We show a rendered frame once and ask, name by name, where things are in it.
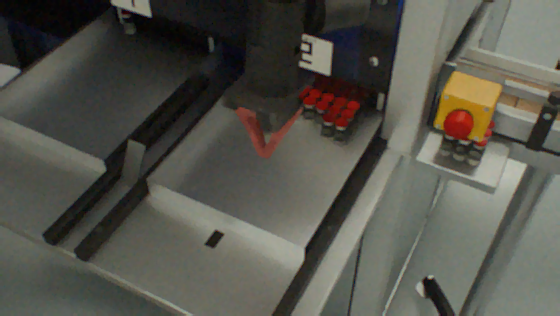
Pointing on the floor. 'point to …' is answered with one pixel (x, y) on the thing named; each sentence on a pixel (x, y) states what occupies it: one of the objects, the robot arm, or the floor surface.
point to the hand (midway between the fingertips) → (264, 150)
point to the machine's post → (402, 138)
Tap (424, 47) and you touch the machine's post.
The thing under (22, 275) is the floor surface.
